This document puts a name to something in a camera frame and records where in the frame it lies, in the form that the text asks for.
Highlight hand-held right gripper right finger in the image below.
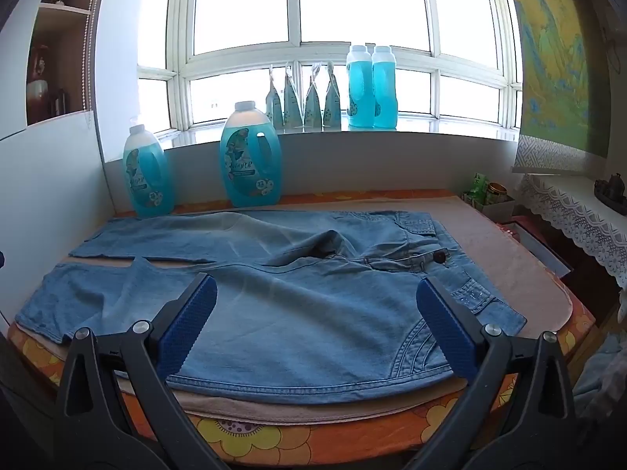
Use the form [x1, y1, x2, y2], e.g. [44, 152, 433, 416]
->
[399, 277, 576, 470]

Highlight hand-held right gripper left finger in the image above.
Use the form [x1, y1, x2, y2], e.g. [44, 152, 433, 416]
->
[53, 273, 231, 470]

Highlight blue denim pants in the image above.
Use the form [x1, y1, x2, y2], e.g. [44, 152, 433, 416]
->
[14, 210, 527, 405]

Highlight beige pink towel mat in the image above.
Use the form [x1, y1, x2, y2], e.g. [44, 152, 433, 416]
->
[7, 195, 574, 424]

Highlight flat white tray box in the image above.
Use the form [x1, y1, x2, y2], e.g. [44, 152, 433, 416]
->
[512, 222, 571, 280]

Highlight white cardboard box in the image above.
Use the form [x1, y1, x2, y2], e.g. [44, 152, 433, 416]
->
[463, 191, 515, 221]

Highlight small blue detergent bottle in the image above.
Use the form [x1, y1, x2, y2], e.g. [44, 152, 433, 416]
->
[122, 124, 176, 219]

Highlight pile of clothes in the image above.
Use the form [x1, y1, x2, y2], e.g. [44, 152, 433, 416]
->
[573, 333, 627, 422]

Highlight large blue detergent bottle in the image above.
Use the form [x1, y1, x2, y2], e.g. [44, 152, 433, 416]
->
[219, 101, 282, 209]

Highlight white lace cloth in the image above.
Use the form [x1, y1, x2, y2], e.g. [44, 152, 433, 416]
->
[516, 174, 627, 289]

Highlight white cabinet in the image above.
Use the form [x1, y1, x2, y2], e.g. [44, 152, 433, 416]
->
[0, 0, 116, 329]

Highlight dark small figurine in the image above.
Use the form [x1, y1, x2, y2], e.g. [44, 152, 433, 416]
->
[594, 172, 627, 204]

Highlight tall blue detergent bottle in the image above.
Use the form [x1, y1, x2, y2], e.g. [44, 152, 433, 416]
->
[346, 44, 377, 128]
[371, 45, 397, 129]

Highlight red vase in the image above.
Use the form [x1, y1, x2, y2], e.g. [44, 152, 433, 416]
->
[29, 44, 52, 84]

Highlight wooden bookshelf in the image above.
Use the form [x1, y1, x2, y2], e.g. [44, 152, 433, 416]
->
[27, 0, 106, 128]

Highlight landscape wall scroll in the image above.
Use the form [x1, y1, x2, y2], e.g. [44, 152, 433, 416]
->
[502, 0, 613, 174]

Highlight white window frame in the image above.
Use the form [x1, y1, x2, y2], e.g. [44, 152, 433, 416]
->
[137, 0, 525, 133]

